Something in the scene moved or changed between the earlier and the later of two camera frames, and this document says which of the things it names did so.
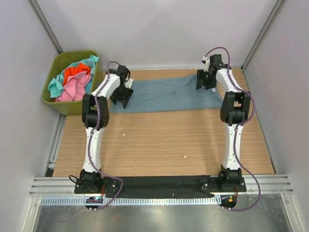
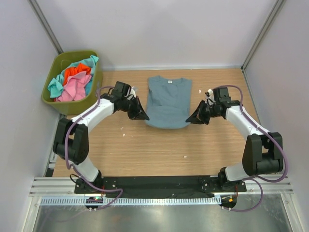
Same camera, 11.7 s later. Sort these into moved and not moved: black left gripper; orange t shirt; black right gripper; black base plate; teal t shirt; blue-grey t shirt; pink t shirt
Moved: black left gripper; black right gripper; blue-grey t shirt
Not moved: teal t shirt; black base plate; pink t shirt; orange t shirt
